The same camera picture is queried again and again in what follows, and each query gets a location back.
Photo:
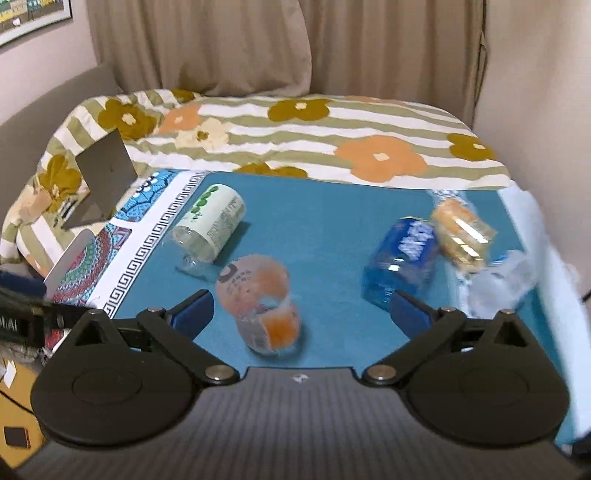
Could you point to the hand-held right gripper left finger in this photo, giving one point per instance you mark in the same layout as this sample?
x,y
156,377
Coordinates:
x,y
191,310

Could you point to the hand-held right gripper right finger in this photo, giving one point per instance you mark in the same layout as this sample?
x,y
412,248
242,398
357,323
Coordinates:
x,y
408,311

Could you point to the clear cup with orange label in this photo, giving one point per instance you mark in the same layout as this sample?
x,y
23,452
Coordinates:
x,y
244,282

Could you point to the clear cup with blue label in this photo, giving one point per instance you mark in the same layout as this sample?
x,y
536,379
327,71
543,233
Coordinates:
x,y
406,249

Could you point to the crumpled clear plastic cup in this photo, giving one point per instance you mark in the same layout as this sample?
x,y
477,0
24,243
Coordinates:
x,y
498,286

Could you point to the clear cup with green label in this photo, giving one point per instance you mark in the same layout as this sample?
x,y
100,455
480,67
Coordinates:
x,y
217,217

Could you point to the clear cup with yellow label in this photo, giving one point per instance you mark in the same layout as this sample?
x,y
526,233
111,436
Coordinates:
x,y
461,230

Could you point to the white paper note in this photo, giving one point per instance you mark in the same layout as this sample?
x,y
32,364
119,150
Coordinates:
x,y
9,373

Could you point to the dark blue cloth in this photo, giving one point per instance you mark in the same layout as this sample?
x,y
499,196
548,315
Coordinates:
x,y
18,279

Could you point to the wooden side table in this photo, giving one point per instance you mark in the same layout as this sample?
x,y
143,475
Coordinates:
x,y
18,408

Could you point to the black square pad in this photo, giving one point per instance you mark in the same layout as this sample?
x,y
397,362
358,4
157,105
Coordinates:
x,y
14,436

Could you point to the teal patterned mat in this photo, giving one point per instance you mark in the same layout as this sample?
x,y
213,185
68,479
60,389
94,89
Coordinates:
x,y
323,221

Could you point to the white sheet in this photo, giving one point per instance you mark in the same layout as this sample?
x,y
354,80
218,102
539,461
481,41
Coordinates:
x,y
554,295

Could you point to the grey laptop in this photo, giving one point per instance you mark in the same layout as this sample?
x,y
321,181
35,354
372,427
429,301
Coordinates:
x,y
104,171

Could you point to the floral striped blanket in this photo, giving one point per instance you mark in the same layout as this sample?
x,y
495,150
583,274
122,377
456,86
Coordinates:
x,y
323,134

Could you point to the grey sofa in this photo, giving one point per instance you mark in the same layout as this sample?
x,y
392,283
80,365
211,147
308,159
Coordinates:
x,y
41,97

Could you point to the beige curtain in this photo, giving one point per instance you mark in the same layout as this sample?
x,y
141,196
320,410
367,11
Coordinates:
x,y
231,46

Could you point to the framed wall picture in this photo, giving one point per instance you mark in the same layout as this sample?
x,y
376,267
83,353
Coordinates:
x,y
27,14

